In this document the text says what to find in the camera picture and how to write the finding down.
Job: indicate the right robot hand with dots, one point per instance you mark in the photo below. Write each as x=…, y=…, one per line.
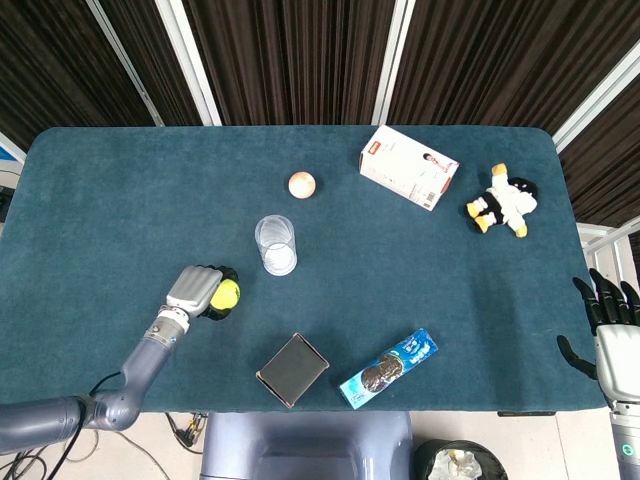
x=612, y=345

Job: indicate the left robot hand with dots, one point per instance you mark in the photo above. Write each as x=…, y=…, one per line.
x=197, y=295

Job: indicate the yellow tennis ball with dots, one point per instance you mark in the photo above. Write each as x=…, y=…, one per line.
x=226, y=295

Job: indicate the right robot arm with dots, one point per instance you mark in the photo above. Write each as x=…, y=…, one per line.
x=627, y=440

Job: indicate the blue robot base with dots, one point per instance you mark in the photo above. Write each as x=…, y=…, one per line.
x=305, y=445

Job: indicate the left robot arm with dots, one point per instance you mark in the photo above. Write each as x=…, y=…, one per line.
x=100, y=395

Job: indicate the clear plastic cup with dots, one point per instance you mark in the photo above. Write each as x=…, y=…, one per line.
x=276, y=245

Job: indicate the pink peach ball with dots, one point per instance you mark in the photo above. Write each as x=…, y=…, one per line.
x=302, y=185

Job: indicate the blue table cloth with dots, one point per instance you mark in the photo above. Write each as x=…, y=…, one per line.
x=125, y=210

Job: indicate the black small box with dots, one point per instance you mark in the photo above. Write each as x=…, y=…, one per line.
x=292, y=369

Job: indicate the black power plug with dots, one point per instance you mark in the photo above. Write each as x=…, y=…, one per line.
x=186, y=434

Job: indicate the panda plush toy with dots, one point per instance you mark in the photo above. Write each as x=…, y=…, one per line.
x=502, y=200

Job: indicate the black trash bin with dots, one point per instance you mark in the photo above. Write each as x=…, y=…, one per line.
x=457, y=461

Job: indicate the blue cookie package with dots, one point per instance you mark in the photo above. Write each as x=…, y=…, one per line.
x=387, y=369

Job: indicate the white red carton box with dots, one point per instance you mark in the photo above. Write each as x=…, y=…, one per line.
x=407, y=167

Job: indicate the white metal frame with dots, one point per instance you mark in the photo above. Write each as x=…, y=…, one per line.
x=607, y=240

